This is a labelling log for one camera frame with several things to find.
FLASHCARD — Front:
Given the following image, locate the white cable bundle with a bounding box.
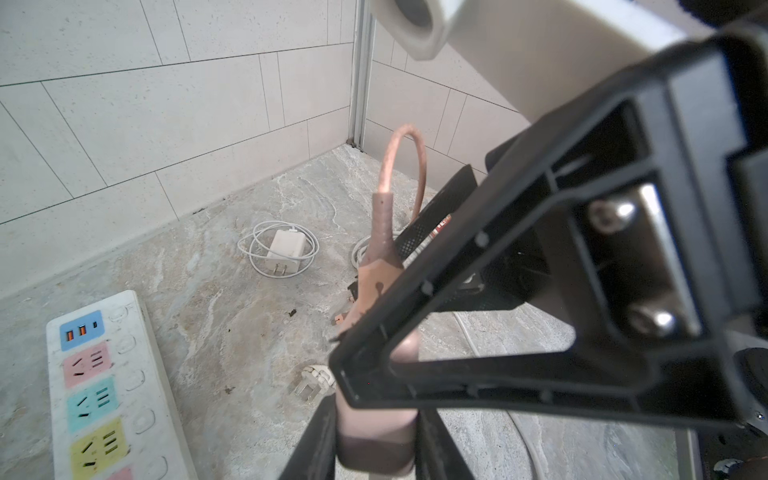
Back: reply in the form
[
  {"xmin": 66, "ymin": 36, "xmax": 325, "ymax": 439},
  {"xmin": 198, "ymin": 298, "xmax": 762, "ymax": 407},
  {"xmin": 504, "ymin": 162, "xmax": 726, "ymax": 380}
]
[{"xmin": 350, "ymin": 233, "xmax": 376, "ymax": 271}]

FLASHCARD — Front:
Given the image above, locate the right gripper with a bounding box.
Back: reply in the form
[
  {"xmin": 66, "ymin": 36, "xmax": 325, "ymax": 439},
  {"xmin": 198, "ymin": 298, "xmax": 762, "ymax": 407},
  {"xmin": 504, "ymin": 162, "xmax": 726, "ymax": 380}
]
[{"xmin": 575, "ymin": 23, "xmax": 768, "ymax": 480}]

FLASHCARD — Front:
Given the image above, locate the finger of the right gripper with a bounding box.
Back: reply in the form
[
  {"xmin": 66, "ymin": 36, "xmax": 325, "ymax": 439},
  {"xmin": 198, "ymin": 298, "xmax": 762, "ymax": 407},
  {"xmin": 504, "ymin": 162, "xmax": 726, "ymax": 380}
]
[{"xmin": 328, "ymin": 77, "xmax": 745, "ymax": 430}]

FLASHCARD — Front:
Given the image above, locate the white charger with cable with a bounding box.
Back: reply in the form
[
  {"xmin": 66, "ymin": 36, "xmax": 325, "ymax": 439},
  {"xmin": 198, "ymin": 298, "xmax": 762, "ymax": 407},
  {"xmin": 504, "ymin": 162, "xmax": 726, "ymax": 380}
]
[{"xmin": 237, "ymin": 220, "xmax": 320, "ymax": 279}]

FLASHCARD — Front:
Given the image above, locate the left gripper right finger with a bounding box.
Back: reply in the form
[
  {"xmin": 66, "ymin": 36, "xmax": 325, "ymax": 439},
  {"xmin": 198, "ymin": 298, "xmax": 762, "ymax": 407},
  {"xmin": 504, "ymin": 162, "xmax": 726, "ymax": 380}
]
[{"xmin": 415, "ymin": 409, "xmax": 474, "ymax": 480}]

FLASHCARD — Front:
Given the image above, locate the long multicolour power strip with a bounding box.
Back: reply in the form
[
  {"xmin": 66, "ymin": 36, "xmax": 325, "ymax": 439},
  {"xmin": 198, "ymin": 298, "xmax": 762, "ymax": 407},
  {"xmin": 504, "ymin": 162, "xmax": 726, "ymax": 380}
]
[{"xmin": 46, "ymin": 290, "xmax": 197, "ymax": 479}]

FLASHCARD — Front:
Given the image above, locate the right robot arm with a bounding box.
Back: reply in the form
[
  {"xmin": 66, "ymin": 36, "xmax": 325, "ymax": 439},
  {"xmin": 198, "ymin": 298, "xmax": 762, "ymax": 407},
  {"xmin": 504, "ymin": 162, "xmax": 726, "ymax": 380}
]
[{"xmin": 325, "ymin": 1, "xmax": 767, "ymax": 479}]

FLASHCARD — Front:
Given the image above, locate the red card box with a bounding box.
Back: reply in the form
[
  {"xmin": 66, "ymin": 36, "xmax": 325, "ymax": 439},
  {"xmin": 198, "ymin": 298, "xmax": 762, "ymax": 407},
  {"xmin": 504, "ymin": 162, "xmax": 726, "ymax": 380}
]
[{"xmin": 430, "ymin": 215, "xmax": 451, "ymax": 238}]

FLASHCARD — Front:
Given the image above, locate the white power strip cord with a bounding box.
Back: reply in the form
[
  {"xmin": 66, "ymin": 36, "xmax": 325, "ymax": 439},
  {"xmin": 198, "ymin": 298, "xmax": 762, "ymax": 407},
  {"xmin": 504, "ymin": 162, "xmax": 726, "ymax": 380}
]
[{"xmin": 290, "ymin": 311, "xmax": 541, "ymax": 480}]

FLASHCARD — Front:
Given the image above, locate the pink charger plug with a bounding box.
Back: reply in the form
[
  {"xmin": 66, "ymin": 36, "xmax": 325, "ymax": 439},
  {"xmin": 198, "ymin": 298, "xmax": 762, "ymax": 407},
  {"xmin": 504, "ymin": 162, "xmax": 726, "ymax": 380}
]
[{"xmin": 330, "ymin": 258, "xmax": 420, "ymax": 477}]

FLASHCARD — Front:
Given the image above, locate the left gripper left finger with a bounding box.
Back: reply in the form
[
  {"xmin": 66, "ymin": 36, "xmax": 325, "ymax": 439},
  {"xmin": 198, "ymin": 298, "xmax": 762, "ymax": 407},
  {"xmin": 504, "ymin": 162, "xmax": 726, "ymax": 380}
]
[{"xmin": 279, "ymin": 394, "xmax": 337, "ymax": 480}]

